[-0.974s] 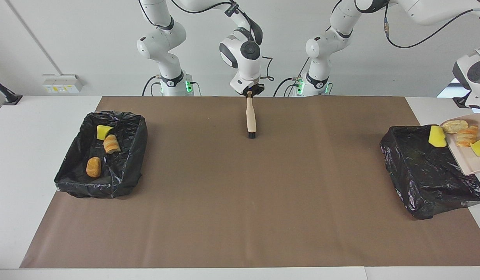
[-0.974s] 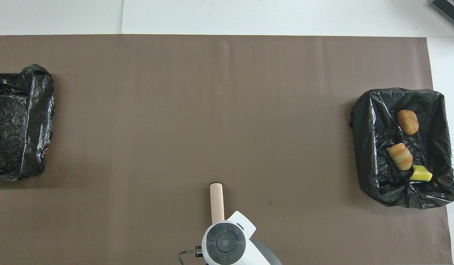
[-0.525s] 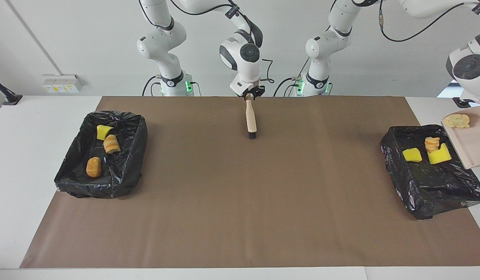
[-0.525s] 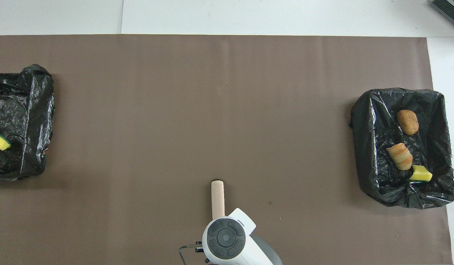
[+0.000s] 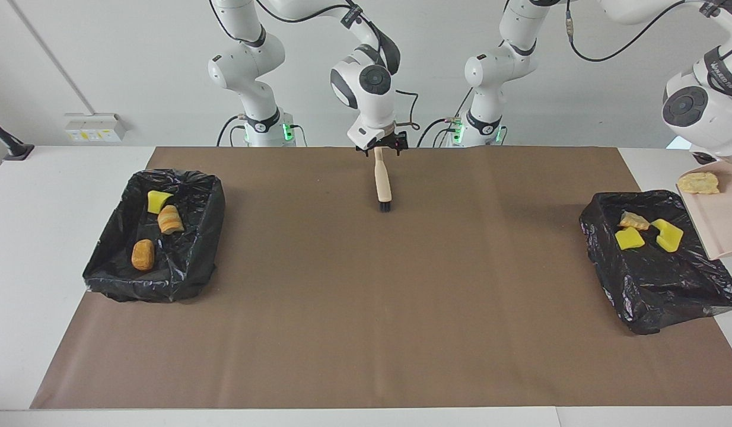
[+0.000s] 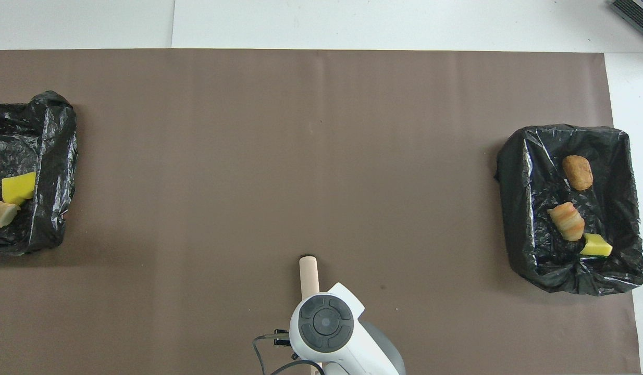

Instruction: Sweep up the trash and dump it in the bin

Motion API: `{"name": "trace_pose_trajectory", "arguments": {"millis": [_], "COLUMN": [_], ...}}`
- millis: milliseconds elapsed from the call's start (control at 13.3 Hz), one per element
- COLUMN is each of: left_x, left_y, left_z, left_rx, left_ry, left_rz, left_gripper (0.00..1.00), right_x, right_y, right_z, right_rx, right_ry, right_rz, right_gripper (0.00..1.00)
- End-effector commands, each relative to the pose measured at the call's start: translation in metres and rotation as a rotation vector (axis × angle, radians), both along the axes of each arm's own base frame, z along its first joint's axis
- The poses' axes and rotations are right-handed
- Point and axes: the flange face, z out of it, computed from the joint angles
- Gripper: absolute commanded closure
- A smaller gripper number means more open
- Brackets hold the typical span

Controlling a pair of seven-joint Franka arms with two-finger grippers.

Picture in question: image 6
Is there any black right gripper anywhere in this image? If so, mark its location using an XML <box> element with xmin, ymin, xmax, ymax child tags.
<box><xmin>273</xmin><ymin>328</ymin><xmax>300</xmax><ymax>361</ymax></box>

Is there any yellow sponge piece green backing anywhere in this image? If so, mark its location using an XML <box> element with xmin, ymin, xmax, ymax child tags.
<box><xmin>579</xmin><ymin>233</ymin><xmax>613</xmax><ymax>258</ymax></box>

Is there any brown bread roll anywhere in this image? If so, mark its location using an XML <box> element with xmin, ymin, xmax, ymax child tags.
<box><xmin>562</xmin><ymin>155</ymin><xmax>594</xmax><ymax>191</ymax></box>

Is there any black bag-lined bin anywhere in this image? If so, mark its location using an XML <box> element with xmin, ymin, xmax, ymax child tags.
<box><xmin>495</xmin><ymin>124</ymin><xmax>643</xmax><ymax>296</ymax></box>
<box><xmin>0</xmin><ymin>91</ymin><xmax>78</xmax><ymax>256</ymax></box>

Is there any brown table mat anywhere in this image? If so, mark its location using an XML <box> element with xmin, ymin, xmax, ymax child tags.
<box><xmin>0</xmin><ymin>49</ymin><xmax>641</xmax><ymax>375</ymax></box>

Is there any dark grey ribbed device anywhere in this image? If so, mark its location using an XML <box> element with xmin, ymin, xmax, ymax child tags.
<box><xmin>610</xmin><ymin>0</ymin><xmax>643</xmax><ymax>45</ymax></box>

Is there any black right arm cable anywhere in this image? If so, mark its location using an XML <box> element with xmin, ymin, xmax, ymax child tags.
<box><xmin>253</xmin><ymin>333</ymin><xmax>322</xmax><ymax>375</ymax></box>

